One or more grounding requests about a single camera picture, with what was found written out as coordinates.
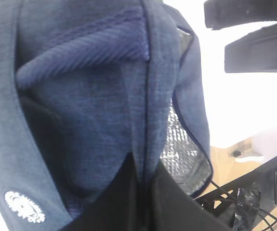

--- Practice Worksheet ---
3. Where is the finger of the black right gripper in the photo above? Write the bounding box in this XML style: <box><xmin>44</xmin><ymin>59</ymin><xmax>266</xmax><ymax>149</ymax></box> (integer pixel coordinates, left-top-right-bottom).
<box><xmin>224</xmin><ymin>24</ymin><xmax>277</xmax><ymax>73</ymax></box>
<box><xmin>204</xmin><ymin>0</ymin><xmax>277</xmax><ymax>29</ymax></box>

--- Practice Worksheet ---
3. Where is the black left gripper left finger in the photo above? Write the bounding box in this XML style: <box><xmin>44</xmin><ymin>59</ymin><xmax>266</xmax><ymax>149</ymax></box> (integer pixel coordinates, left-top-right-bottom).
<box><xmin>63</xmin><ymin>153</ymin><xmax>150</xmax><ymax>231</ymax></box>

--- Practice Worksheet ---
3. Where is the black metal frame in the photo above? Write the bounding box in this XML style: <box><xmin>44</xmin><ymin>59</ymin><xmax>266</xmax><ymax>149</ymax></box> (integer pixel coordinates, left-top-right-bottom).
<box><xmin>196</xmin><ymin>151</ymin><xmax>277</xmax><ymax>231</ymax></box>

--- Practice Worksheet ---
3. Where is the dark blue lunch bag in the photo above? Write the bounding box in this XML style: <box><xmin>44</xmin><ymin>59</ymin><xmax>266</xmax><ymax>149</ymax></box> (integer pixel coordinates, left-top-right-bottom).
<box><xmin>0</xmin><ymin>0</ymin><xmax>213</xmax><ymax>231</ymax></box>

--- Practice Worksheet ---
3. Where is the wooden board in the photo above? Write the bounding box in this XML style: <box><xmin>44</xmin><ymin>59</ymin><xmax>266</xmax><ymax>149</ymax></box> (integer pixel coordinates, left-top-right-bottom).
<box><xmin>191</xmin><ymin>137</ymin><xmax>277</xmax><ymax>231</ymax></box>

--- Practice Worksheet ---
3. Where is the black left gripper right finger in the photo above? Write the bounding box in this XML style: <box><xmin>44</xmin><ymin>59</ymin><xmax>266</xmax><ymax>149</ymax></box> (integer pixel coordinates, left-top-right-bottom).
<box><xmin>150</xmin><ymin>162</ymin><xmax>231</xmax><ymax>231</ymax></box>

